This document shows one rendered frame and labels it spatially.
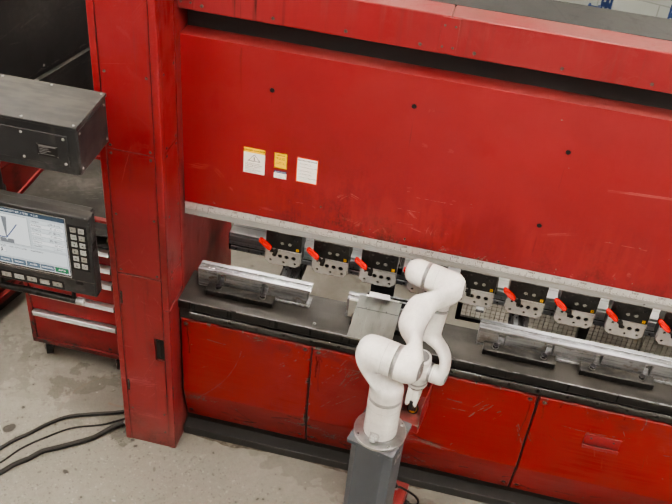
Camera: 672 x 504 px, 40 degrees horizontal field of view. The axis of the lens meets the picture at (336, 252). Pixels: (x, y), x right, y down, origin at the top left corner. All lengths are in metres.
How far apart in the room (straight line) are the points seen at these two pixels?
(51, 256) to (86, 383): 1.56
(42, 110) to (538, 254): 1.87
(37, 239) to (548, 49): 1.88
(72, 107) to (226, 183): 0.77
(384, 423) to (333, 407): 0.97
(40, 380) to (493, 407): 2.30
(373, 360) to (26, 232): 1.31
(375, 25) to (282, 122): 0.55
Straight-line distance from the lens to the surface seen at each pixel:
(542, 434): 4.13
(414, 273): 3.31
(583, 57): 3.18
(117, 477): 4.52
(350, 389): 4.10
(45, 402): 4.87
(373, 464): 3.39
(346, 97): 3.36
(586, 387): 3.92
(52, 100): 3.27
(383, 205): 3.57
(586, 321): 3.81
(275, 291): 3.99
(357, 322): 3.77
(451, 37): 3.17
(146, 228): 3.70
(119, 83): 3.39
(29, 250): 3.50
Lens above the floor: 3.55
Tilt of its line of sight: 39 degrees down
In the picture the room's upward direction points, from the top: 6 degrees clockwise
